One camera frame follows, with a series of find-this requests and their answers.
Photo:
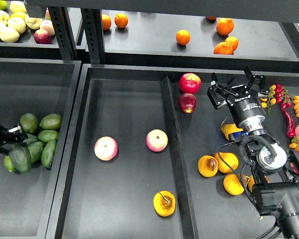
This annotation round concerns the orange front right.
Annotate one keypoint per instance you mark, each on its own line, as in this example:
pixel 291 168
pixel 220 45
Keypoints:
pixel 224 48

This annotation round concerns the orange centre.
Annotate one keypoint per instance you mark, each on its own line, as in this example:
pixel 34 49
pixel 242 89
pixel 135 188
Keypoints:
pixel 183 37

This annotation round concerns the pink apple left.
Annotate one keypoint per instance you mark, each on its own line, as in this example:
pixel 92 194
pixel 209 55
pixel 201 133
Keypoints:
pixel 105 148

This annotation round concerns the yellow pear with stem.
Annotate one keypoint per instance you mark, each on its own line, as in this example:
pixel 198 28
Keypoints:
pixel 164 203

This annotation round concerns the red cherry tomato bunch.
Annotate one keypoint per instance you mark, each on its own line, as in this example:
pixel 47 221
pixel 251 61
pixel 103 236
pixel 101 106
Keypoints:
pixel 282 96

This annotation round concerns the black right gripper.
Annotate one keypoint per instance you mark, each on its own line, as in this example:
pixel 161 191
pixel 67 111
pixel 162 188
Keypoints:
pixel 246 109

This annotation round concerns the yellow pear brown spot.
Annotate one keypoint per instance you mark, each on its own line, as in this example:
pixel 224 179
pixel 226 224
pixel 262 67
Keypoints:
pixel 207 166

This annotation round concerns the dark green avocado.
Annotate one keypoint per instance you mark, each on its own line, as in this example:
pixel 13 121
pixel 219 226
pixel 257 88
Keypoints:
pixel 21 158

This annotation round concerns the yellow pear lower right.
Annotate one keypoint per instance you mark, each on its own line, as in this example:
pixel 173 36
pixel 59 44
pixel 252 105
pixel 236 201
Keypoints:
pixel 252 183

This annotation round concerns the green avocado middle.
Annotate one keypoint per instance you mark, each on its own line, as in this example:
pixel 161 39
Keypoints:
pixel 36 149

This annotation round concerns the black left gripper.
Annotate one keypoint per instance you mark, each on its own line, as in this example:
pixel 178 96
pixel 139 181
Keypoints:
pixel 15 135

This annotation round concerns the black centre divider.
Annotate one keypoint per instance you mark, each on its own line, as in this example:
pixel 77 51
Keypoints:
pixel 182 185

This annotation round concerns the orange small right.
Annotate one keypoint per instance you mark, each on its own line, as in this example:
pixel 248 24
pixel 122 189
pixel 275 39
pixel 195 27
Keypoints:
pixel 233 41

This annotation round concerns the dark red apple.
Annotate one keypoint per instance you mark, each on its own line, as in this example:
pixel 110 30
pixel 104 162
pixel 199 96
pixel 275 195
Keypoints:
pixel 187 102

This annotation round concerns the black shelf post left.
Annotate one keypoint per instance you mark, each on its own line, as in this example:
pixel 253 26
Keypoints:
pixel 63 32

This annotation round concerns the pale yellow apple middle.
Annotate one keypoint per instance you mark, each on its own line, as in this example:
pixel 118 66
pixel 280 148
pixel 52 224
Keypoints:
pixel 18 24

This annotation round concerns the large orange upper right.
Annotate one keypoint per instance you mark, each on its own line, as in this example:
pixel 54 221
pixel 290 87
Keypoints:
pixel 225 26

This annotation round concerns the orange cherry tomato bunch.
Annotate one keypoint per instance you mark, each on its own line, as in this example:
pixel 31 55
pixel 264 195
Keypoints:
pixel 270 100

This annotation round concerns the red apple on shelf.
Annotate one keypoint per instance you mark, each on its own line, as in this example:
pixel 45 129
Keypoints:
pixel 42 36

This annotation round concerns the black shelf post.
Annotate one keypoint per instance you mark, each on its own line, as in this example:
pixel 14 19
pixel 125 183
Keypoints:
pixel 93 27
pixel 63 32

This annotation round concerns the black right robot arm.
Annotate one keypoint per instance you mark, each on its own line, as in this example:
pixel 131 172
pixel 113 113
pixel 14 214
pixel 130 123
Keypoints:
pixel 275 171

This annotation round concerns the yellow pear upper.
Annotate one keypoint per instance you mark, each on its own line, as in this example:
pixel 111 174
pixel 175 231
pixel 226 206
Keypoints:
pixel 229 128

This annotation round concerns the green avocado centre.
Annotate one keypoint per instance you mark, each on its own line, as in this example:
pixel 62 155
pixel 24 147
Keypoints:
pixel 47 135

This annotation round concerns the pink apple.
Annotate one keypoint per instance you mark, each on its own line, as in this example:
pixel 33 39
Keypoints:
pixel 105 148
pixel 156 140

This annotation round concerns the yellow pear middle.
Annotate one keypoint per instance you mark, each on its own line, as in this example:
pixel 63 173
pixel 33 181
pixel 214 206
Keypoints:
pixel 230 158

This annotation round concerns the bright red apple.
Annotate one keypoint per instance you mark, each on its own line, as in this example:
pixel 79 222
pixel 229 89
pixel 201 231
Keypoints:
pixel 189 83

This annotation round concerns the pink apple right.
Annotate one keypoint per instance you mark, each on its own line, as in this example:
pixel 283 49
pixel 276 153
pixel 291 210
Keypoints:
pixel 156 140

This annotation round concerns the pale yellow apple front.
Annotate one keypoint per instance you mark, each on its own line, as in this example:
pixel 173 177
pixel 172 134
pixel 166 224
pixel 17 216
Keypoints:
pixel 9 35

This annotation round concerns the black shelf post right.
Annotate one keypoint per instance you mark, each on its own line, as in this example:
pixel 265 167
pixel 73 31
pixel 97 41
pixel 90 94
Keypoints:
pixel 93 27

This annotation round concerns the red chili pepper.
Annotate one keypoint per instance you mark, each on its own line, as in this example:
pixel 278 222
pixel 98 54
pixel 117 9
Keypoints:
pixel 290 131

